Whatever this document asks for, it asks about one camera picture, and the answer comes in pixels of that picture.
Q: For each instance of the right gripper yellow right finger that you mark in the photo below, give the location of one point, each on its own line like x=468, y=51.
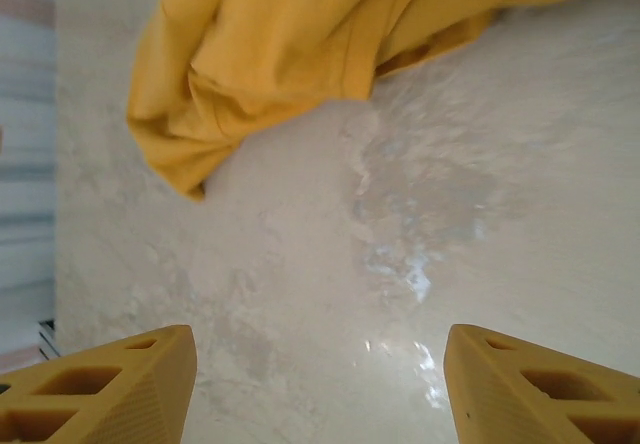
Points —
x=540, y=399

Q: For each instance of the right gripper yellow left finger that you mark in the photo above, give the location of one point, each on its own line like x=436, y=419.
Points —
x=100, y=399

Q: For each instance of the yellow t-shirt with blue print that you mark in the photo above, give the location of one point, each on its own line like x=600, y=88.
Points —
x=275, y=39

